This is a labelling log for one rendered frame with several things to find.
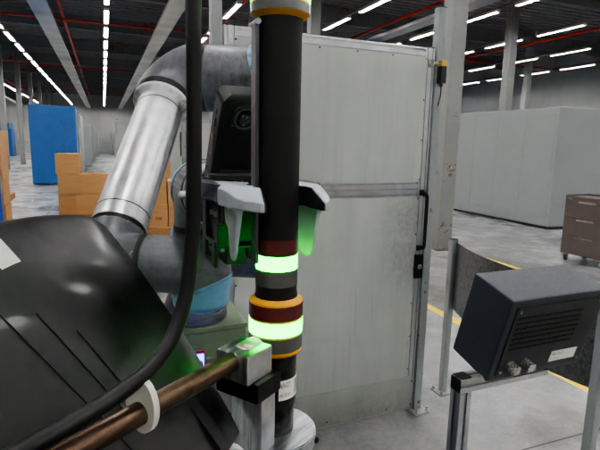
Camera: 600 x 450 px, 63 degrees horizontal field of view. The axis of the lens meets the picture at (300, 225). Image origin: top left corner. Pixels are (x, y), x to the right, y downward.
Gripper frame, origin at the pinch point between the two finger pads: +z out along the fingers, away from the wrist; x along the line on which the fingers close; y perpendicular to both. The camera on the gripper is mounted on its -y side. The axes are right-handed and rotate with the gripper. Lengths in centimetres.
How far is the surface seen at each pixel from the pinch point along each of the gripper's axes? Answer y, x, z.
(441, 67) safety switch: -46, -151, -178
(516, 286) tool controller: 22, -62, -36
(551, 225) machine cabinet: 128, -773, -623
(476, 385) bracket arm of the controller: 43, -56, -38
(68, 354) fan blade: 10.0, 14.9, -0.2
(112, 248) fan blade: 5.3, 11.7, -10.3
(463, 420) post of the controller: 50, -54, -39
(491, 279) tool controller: 21, -59, -39
